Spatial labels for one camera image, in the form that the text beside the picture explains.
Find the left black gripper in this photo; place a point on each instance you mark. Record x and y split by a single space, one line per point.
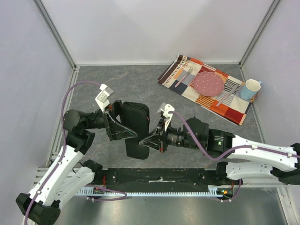
115 130

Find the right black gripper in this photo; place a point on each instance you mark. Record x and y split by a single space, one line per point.
161 138

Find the black zipper tool case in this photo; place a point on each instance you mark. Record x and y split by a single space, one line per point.
136 116

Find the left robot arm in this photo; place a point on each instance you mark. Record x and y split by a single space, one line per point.
44 203

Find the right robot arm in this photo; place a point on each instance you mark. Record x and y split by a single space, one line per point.
236 157

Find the pink dotted plate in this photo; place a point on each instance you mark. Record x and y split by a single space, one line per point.
208 84

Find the patchwork placemat cloth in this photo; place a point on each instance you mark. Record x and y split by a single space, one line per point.
233 109

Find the blue white mug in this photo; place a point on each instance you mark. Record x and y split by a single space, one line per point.
250 88

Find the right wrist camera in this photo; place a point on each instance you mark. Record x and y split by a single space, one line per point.
164 111

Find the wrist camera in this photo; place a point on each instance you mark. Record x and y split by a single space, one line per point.
102 99
164 111

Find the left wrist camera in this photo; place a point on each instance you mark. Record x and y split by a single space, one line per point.
102 99

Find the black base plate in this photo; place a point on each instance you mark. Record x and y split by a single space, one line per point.
160 180

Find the pink handled fork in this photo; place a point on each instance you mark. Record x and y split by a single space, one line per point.
181 80

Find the pink handled knife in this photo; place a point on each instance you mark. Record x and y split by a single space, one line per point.
227 95

